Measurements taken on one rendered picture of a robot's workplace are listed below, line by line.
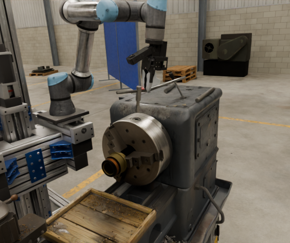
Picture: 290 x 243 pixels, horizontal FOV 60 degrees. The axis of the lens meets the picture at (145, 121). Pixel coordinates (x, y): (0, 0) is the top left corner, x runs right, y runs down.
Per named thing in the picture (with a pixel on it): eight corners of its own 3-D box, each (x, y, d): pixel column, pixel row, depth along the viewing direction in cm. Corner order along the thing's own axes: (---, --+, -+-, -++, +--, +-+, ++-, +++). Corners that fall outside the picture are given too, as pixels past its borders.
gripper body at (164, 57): (166, 72, 103) (170, 41, 98) (148, 72, 99) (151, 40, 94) (157, 68, 109) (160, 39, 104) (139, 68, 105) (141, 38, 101)
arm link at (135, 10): (115, 0, 99) (134, 0, 92) (137, 1, 106) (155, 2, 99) (116, 21, 103) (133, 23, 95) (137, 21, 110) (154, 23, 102)
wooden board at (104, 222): (91, 194, 121) (90, 186, 120) (156, 218, 103) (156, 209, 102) (38, 235, 97) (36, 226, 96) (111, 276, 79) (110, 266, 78)
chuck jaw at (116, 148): (125, 148, 116) (111, 126, 117) (132, 143, 113) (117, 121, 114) (110, 158, 107) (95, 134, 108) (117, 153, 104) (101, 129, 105)
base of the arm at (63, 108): (45, 113, 150) (42, 97, 147) (66, 107, 161) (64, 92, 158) (58, 117, 141) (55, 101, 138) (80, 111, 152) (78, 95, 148)
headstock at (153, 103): (158, 133, 192) (157, 82, 179) (221, 144, 168) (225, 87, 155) (110, 168, 144) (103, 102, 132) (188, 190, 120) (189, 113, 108)
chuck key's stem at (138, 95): (136, 113, 107) (138, 87, 102) (134, 111, 108) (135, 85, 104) (140, 113, 108) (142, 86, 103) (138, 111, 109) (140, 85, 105)
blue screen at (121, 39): (98, 80, 968) (91, 15, 892) (118, 78, 991) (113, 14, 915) (125, 106, 597) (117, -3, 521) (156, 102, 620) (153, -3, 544)
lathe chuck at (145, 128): (112, 163, 132) (113, 107, 120) (165, 186, 118) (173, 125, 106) (101, 171, 125) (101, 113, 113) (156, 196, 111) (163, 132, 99)
